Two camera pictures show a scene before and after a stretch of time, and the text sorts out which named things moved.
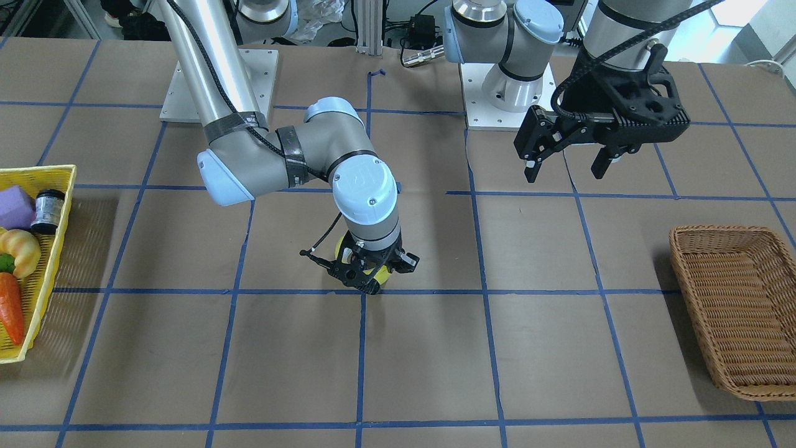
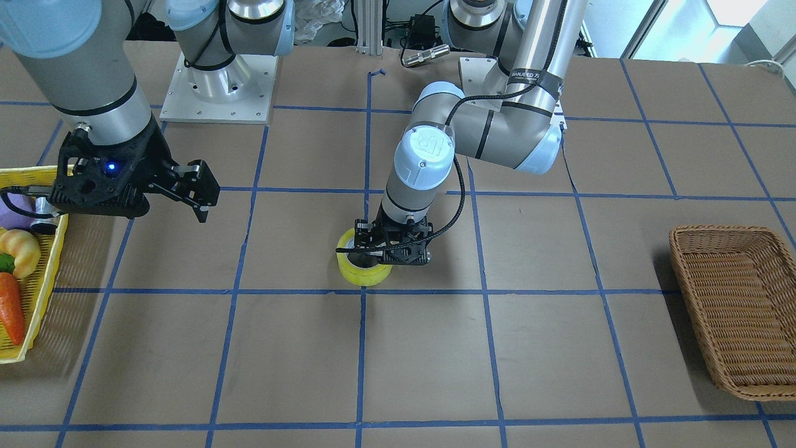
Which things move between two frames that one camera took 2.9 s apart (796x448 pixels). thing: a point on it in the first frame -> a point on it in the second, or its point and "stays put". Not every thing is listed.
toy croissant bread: (25, 249) stays put
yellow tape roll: (381, 277) stays put
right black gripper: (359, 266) -> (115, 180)
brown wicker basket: (740, 283) stays put
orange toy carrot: (11, 310) stays put
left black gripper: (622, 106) -> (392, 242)
